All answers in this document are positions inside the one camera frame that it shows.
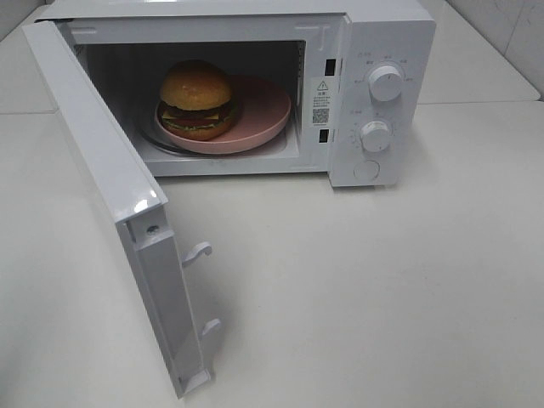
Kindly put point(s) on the upper white power knob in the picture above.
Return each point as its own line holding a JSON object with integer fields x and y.
{"x": 385, "y": 83}

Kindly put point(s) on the white microwave door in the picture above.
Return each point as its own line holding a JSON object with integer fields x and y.
{"x": 135, "y": 202}

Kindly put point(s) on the round white door button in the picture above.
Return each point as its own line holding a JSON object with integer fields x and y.
{"x": 366, "y": 170}

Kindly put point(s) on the pink round plate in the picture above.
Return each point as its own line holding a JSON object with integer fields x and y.
{"x": 263, "y": 110}

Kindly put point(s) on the white timer knob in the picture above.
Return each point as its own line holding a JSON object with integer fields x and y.
{"x": 376, "y": 136}

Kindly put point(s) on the white microwave oven body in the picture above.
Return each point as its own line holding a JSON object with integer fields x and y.
{"x": 319, "y": 52}

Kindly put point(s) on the toy hamburger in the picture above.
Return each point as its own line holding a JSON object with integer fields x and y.
{"x": 197, "y": 101}

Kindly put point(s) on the glass microwave turntable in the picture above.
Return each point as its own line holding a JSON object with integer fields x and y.
{"x": 153, "y": 134}

